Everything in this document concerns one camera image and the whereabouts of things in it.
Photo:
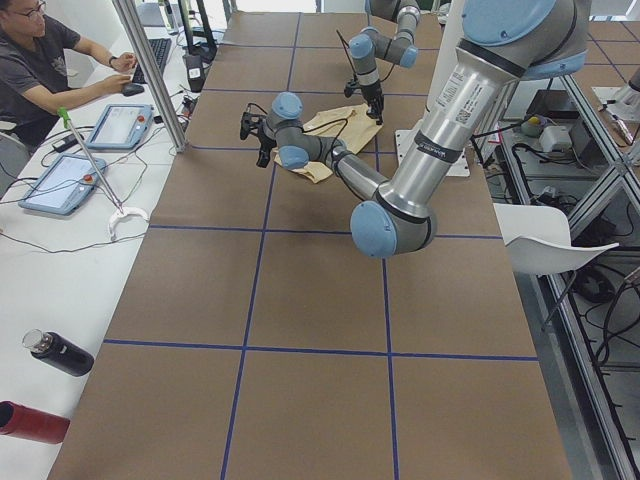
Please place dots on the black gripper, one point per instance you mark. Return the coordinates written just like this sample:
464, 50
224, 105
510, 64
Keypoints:
372, 94
265, 142

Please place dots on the cream long-sleeve printed shirt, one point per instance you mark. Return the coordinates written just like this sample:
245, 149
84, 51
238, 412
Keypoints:
353, 127

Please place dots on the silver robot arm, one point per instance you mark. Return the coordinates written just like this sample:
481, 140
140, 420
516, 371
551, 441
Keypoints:
501, 42
370, 45

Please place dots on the black monitor stand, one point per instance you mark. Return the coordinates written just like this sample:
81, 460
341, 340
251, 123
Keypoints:
199, 36

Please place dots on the upper blue teach pendant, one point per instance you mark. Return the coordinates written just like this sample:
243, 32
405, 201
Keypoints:
120, 127

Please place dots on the blue teach pendant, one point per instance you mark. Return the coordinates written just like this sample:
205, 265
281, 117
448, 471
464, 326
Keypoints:
120, 127
63, 187

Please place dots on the black computer mouse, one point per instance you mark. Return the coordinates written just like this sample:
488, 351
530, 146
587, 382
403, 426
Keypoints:
131, 89

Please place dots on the black keyboard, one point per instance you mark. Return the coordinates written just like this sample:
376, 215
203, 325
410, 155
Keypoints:
161, 48

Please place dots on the lower blue teach pendant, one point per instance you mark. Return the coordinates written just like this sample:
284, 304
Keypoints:
63, 187

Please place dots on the white plastic chair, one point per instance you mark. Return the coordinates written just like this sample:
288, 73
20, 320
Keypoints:
538, 241

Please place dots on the seated man grey shirt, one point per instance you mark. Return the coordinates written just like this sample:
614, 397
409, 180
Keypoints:
34, 77

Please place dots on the black water bottle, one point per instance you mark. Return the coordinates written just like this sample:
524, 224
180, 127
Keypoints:
58, 352

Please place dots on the red bottle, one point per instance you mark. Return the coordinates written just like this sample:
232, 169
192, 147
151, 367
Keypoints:
27, 423

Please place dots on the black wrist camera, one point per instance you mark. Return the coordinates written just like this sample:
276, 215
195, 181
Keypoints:
351, 87
251, 124

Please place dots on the aluminium frame post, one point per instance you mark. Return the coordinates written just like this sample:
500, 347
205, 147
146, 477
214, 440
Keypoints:
131, 23

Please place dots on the aluminium side frame rails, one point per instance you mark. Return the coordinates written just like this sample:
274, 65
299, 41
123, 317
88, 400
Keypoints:
558, 136

